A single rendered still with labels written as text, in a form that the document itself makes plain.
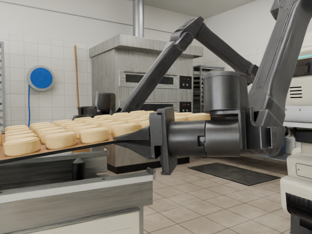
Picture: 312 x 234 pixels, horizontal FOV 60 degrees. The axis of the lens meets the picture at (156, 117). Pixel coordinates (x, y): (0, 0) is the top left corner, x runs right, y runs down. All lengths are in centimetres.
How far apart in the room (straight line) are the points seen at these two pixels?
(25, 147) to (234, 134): 30
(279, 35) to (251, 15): 523
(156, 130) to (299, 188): 89
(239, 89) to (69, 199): 33
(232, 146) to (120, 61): 373
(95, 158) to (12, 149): 38
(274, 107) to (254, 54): 513
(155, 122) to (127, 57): 375
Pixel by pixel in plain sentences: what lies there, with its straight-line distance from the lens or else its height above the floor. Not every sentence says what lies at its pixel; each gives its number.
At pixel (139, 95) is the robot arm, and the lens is 98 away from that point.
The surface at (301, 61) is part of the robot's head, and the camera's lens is 117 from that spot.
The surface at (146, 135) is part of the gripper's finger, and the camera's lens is 41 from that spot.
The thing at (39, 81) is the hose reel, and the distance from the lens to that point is 456.
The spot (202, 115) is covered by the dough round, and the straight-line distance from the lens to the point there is 57.
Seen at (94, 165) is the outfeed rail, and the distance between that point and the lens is 80.
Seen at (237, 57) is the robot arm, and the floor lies 123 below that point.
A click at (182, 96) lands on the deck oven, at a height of 117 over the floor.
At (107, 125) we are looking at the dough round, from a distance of 54.
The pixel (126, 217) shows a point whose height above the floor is 83.
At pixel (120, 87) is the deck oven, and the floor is 129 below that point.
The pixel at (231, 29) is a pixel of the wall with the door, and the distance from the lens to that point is 608.
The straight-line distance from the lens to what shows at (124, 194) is 53.
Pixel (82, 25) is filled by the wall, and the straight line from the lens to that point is 506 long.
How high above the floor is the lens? 104
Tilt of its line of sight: 3 degrees down
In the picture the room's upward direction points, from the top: straight up
